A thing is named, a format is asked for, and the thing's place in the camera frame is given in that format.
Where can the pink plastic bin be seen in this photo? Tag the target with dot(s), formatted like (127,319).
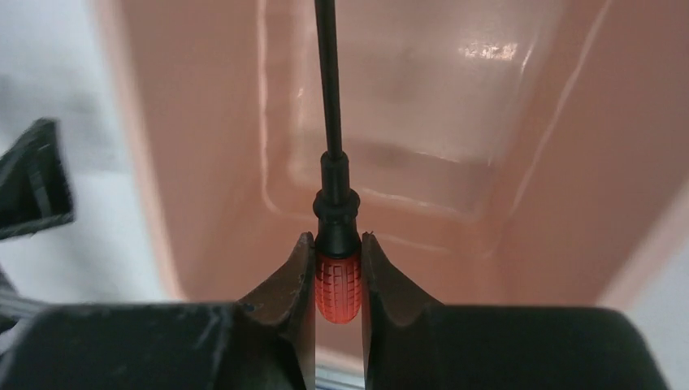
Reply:
(506,152)

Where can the red black screwdriver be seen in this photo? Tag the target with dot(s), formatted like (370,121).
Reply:
(338,291)

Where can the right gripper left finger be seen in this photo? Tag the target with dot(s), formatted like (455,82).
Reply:
(265,340)

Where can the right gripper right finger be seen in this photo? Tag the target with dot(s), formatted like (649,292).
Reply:
(413,341)

